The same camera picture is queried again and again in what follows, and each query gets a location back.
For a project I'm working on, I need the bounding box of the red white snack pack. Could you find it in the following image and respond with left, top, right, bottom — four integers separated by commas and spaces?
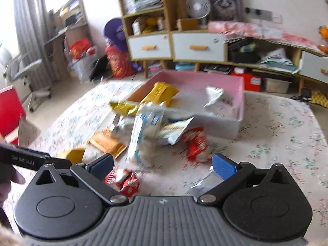
103, 169, 140, 198

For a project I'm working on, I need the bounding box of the red white candy pack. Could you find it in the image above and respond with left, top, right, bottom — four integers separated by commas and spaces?
182, 127, 212, 163

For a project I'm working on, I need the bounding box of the yellow snack bag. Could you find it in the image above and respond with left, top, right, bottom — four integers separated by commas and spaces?
109, 101, 139, 117

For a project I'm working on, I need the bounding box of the clear blue white snack bag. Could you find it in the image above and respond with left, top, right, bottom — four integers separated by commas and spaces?
127, 102, 164, 168

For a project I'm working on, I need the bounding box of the silver white snack bag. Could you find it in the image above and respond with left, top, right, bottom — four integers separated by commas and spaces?
204, 86, 234, 114

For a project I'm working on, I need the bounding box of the yellow snack pack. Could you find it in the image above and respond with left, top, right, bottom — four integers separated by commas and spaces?
141, 82, 180, 107

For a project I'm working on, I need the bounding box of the person left hand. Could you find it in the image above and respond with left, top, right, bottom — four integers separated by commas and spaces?
1, 163, 26, 231

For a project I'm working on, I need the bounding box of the orange wafer pack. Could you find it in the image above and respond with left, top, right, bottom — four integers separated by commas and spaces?
88, 131, 127, 159

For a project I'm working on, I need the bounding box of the red chair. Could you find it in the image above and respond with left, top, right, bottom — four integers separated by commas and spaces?
0, 85, 26, 146

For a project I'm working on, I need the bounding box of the floral table cloth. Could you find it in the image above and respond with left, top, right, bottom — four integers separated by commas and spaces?
4, 80, 328, 239

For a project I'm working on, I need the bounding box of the pink cardboard box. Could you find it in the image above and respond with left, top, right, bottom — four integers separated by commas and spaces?
127, 70, 245, 139

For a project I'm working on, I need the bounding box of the white yellow snack packet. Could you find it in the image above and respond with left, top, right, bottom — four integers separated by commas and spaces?
157, 117, 194, 146

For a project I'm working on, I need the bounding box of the red cardboard box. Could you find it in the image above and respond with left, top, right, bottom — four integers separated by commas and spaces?
231, 72, 262, 92

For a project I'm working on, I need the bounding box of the white office chair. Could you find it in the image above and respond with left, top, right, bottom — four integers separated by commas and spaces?
1, 44, 52, 113

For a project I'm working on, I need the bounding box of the white storage bin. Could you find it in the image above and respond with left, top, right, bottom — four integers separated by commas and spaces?
265, 78, 291, 94

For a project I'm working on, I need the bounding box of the red printed bag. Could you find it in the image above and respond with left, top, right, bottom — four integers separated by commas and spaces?
105, 44, 136, 79

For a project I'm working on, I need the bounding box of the long low tv cabinet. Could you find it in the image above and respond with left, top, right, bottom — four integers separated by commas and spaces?
225, 36, 327, 92

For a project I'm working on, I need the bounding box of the white shopping bag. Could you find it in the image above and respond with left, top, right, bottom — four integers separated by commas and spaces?
69, 38, 98, 82

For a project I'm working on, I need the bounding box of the stack of papers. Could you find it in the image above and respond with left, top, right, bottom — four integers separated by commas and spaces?
259, 48, 300, 74

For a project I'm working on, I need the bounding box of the black storage box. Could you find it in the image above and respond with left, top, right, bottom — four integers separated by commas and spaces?
228, 37, 260, 64

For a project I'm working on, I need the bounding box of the white drawer wooden cabinet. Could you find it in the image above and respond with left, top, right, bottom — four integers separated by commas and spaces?
170, 31, 228, 66

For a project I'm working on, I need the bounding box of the pink floral cloth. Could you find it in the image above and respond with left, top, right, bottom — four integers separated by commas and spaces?
208, 21, 325, 55

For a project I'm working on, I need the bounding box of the small cardboard box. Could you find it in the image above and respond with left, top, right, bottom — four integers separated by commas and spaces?
176, 18, 200, 32

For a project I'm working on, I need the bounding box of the tall wooden shelf cabinet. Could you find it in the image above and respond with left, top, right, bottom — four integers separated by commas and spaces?
119, 0, 177, 77

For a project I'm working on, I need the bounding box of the white desk fan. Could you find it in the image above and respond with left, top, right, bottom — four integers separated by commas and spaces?
186, 0, 211, 26

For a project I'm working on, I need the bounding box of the orange fruit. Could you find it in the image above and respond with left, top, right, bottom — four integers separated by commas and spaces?
319, 26, 328, 40

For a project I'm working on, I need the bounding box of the framed cat picture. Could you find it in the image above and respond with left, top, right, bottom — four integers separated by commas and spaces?
208, 0, 244, 22

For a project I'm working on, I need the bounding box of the wall power socket strip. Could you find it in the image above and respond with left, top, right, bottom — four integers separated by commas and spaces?
245, 7, 282, 24

